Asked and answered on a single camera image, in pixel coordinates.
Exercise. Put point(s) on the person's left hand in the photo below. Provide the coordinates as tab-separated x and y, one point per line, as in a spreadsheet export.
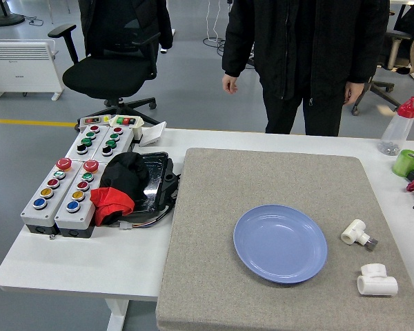
353	93

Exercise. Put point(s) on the person's right hand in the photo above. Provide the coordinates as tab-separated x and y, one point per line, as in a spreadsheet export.
229	83

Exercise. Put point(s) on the clear bottle red cap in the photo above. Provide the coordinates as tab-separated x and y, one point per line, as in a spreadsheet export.
396	131

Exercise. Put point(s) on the white tee pipe metal end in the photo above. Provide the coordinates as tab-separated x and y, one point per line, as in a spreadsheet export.
353	231

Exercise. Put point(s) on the plain white tee pipe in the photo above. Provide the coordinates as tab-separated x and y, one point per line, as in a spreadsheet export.
377	286

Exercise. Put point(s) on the person's right forearm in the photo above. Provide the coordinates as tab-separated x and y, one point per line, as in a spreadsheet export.
234	58

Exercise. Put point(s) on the person's left forearm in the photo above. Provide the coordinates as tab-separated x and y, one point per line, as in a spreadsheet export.
364	65

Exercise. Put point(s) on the blue plastic plate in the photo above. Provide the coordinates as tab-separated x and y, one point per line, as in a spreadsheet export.
279	248

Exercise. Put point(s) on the grey office chair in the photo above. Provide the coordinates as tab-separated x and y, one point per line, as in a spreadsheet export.
376	88

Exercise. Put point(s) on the person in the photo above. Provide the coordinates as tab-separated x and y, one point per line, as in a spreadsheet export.
296	51

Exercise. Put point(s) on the green plastic cup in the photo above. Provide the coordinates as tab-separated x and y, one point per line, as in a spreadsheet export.
402	165

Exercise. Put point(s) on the grey-brown mat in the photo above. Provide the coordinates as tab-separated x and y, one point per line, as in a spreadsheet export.
227	189

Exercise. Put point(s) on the black tray device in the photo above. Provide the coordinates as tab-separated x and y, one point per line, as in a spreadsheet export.
155	179

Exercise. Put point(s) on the black office chair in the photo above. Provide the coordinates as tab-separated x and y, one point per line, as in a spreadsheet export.
100	76

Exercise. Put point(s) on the black and red cloth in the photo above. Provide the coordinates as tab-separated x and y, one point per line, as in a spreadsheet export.
124	176

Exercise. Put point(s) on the black jacket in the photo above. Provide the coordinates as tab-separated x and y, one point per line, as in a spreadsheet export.
100	20

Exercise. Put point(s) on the five-button control box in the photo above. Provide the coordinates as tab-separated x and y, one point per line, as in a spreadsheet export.
72	206
39	203

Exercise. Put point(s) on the white panel heater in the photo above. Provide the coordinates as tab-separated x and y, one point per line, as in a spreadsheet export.
20	72

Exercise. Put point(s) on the white table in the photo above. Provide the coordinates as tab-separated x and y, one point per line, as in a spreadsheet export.
89	258

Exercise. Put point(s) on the black round stand base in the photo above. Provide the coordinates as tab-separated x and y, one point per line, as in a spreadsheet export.
7	20

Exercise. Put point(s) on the white wall switch panel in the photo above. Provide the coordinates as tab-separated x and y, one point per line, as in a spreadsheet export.
153	134

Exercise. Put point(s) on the white green-red switch box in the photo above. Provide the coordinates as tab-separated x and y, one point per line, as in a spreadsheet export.
126	120

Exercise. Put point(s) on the grey switch box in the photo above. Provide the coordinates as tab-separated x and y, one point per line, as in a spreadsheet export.
91	120

